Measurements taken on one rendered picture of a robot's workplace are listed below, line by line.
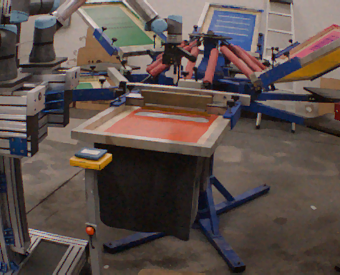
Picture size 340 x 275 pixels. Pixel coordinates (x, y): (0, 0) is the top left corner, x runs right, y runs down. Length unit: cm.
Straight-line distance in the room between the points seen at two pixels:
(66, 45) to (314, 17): 369
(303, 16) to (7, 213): 512
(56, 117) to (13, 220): 56
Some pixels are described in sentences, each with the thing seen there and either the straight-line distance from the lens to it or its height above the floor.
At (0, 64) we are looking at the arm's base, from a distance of 191.
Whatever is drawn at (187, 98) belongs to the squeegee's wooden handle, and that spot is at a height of 104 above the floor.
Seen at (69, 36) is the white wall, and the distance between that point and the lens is 741.
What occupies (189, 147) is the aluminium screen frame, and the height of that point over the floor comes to 98.
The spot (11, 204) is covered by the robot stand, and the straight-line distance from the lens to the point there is 235.
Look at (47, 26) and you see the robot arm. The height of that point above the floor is 144.
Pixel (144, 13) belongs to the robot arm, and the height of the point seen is 148.
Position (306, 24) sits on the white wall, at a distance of 660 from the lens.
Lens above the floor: 156
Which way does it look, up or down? 16 degrees down
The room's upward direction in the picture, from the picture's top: 3 degrees clockwise
